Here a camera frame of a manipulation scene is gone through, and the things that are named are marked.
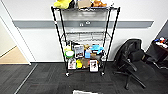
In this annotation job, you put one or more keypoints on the dark brown paper bag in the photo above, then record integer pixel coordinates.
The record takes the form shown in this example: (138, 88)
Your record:
(86, 63)

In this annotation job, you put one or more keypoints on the small yellow toy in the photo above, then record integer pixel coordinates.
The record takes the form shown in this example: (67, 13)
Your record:
(79, 63)

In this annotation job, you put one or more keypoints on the white box with red print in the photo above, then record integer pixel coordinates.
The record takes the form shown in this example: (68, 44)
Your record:
(72, 64)

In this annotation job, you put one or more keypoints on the white box with dark picture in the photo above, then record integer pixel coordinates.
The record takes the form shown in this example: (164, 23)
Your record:
(93, 65)

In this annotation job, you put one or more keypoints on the blue bottle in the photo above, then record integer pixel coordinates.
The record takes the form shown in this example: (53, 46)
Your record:
(87, 54)

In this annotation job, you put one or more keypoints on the black office chair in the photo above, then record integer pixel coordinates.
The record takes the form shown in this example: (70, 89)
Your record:
(128, 55)

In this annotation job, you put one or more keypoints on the pale yellow packet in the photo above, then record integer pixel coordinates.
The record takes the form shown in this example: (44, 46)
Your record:
(68, 48)

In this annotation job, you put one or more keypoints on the orange plush toy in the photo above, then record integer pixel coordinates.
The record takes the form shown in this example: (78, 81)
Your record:
(98, 3)

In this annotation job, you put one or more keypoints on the grey wall outlet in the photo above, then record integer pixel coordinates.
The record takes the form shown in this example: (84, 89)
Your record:
(88, 22)
(81, 24)

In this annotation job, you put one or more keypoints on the green and white round bowl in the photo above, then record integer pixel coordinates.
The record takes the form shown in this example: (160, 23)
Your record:
(69, 53)

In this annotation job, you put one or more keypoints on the brown cardboard box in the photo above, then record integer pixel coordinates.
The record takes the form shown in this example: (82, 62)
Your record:
(84, 3)

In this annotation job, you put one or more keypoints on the red and white small object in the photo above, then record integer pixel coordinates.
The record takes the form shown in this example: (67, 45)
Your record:
(160, 41)

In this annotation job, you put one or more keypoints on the dark desk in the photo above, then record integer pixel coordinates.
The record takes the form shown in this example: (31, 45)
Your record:
(158, 51)

